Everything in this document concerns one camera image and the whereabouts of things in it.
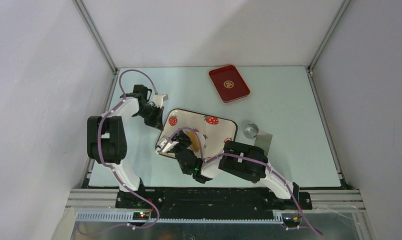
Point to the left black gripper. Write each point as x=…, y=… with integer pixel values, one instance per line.
x=157, y=121

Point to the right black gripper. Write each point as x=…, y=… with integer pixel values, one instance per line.
x=183, y=139

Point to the wooden dough roller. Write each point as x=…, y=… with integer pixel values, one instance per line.
x=194, y=138

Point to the strawberry print tray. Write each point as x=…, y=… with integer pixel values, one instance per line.
x=217, y=131

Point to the white dough piece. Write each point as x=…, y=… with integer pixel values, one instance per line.
x=200, y=142

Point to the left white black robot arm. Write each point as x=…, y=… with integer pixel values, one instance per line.
x=106, y=137

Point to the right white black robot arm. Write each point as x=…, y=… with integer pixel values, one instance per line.
x=247, y=162

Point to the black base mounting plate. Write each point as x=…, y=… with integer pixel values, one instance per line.
x=205, y=203

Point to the red lacquer tray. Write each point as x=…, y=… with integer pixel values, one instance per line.
x=229, y=83

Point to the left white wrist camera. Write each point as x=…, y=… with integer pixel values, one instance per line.
x=159, y=99

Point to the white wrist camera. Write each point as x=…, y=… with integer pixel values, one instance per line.
x=159, y=99
x=165, y=144

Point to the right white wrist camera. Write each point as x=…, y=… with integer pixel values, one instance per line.
x=165, y=144

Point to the metal spatula red handle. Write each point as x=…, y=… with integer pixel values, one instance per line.
x=263, y=140

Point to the aluminium frame rail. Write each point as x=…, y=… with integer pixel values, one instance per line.
x=100, y=204

